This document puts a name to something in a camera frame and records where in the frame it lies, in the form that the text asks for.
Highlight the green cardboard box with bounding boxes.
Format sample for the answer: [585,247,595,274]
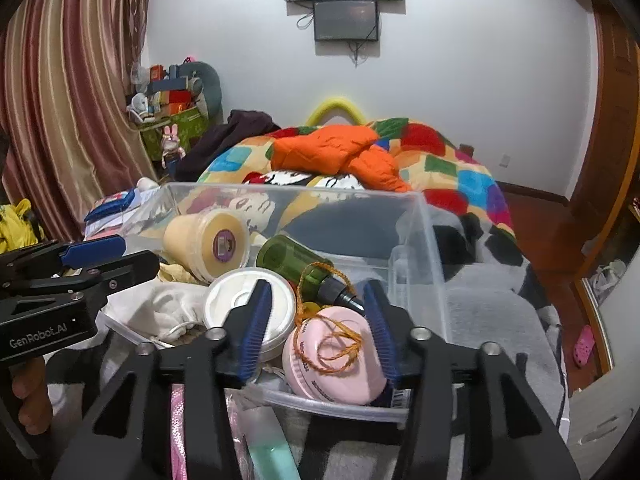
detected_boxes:
[139,107,208,161]

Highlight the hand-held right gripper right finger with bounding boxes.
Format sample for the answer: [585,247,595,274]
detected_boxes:
[362,280,582,480]

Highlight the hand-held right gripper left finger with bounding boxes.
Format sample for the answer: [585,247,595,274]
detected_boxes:
[50,279,273,480]

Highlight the white round lid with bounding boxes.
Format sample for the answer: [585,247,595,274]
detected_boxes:
[203,267,297,361]

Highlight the green translucent bottle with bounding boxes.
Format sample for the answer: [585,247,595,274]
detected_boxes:
[256,234,367,317]

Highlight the person's left hand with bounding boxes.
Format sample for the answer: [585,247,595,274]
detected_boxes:
[12,360,54,432]

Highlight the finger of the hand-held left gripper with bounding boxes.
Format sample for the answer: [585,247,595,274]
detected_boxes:
[0,234,127,282]
[0,249,160,302]

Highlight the yellow foam arc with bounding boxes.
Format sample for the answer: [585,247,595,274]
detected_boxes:
[305,94,368,126]

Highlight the grey neck pillow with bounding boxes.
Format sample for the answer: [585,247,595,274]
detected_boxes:
[185,61,222,121]

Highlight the orange quilted jacket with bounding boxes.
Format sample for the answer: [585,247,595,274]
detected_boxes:
[271,124,416,193]

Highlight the blue packet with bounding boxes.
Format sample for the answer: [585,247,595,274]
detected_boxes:
[84,190,144,224]

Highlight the striped pink curtain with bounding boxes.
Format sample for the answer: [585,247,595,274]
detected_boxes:
[0,0,162,246]

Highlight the black screen cable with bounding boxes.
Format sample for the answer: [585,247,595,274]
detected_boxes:
[349,40,372,67]

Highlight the white drawstring bag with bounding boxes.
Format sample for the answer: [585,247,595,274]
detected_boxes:
[107,280,216,352]

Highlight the clear plastic storage box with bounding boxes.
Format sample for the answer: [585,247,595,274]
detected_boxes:
[97,182,453,428]

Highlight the pink rabbit toy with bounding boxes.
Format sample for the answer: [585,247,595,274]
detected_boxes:
[161,125,187,171]

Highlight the orange string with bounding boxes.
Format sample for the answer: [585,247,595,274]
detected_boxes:
[295,260,364,376]

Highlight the brown wooden wardrobe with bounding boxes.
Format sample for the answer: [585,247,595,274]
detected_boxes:
[565,0,640,391]

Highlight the pile of colourful boxes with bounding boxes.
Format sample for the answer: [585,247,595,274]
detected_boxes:
[131,62,206,121]

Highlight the cream yellow round jar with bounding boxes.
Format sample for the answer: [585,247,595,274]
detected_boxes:
[163,208,251,283]

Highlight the pink clog shoe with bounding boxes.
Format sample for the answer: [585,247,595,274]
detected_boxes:
[572,325,596,368]

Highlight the colourful patchwork blanket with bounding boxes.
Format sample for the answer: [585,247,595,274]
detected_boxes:
[197,117,516,241]

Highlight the pink braided strap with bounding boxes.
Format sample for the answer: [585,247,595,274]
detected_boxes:
[170,382,189,480]

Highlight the white plush toy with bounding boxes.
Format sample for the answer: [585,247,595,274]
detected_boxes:
[126,94,152,122]

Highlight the pale yellow cloth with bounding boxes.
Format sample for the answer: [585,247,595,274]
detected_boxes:
[157,259,211,287]

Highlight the dark purple cloth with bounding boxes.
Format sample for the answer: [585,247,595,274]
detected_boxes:
[175,109,281,181]

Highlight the white shoes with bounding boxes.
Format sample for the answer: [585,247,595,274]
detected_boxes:
[590,259,629,292]

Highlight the clear packet with teal item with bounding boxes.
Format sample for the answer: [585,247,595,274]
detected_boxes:
[225,390,302,480]

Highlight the pink round container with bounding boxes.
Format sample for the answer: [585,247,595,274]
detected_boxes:
[281,305,388,407]

